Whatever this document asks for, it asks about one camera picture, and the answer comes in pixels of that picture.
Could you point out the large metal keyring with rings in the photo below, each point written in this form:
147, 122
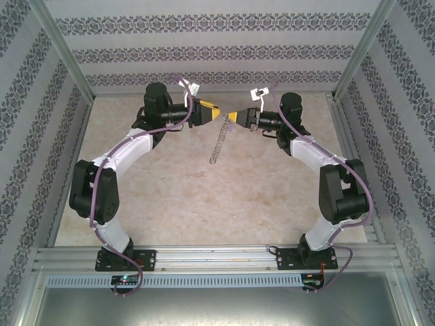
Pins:
219, 142

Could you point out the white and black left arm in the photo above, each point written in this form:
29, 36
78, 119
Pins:
129, 146

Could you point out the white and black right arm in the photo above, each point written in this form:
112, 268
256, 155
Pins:
306, 149

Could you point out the right controller board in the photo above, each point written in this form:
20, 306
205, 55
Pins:
312, 283

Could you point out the controller board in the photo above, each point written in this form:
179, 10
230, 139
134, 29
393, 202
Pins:
312, 283
124, 279

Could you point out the left controller board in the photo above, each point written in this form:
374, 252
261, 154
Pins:
124, 279

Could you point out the grey metal sheet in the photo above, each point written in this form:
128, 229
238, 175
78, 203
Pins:
221, 309

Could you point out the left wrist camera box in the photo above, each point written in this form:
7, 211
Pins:
194, 89

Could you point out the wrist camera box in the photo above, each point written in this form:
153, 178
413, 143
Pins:
194, 89
260, 94

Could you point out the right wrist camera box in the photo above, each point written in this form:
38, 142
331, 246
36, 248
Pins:
260, 94

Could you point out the aluminium frame post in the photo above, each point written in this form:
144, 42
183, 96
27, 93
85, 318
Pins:
64, 51
365, 51

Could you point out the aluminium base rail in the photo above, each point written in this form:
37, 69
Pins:
221, 258

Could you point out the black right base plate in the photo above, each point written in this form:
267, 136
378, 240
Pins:
285, 261

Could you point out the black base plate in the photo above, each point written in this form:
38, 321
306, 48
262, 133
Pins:
149, 259
285, 261

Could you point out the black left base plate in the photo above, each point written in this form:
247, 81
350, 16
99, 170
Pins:
149, 259

